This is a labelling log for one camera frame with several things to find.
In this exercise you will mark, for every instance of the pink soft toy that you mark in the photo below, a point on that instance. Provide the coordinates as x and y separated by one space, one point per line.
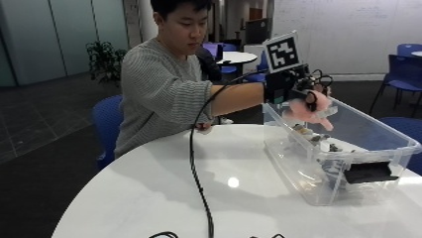
304 110

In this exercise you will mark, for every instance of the small beige toy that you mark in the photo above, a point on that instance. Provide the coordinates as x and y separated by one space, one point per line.
304 129

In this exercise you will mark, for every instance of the small dark toy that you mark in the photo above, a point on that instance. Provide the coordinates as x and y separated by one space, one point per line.
335 147

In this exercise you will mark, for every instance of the white cube of black markers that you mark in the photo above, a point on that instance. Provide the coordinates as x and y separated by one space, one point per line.
284 52

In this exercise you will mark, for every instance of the clear plastic storage bin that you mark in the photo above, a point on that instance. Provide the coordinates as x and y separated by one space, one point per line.
308 165

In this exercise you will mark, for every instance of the white round background table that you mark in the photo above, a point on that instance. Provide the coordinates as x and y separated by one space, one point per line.
240 57

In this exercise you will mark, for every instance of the striped grey soft toy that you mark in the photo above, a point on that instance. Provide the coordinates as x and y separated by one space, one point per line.
333 170

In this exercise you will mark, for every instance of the dark blue armchair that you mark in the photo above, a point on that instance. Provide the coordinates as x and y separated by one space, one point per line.
407 74

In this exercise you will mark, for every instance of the dark cabinet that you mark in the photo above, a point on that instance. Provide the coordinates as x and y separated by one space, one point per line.
258 31

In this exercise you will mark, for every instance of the black bag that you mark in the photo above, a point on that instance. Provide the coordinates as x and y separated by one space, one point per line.
211 66

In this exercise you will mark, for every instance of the black pad on bin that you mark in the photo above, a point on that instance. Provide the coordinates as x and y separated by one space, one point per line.
369 172

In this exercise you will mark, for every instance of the person in grey knitted sweater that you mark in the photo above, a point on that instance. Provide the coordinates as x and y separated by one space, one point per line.
159 86

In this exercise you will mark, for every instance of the blue chair with round back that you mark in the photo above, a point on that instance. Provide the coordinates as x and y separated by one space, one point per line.
107 125

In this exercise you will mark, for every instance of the green potted plant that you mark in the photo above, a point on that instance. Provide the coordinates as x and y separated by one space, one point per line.
103 61

